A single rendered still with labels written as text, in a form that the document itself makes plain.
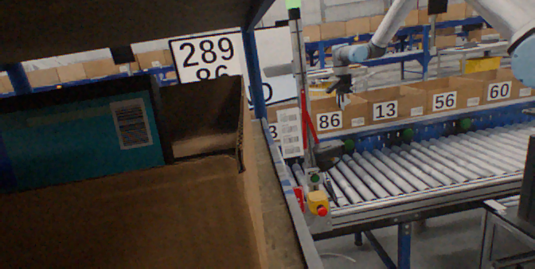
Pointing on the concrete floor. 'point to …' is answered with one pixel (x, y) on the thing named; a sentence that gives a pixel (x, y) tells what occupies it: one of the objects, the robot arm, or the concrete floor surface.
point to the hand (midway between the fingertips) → (340, 107)
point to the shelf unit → (187, 8)
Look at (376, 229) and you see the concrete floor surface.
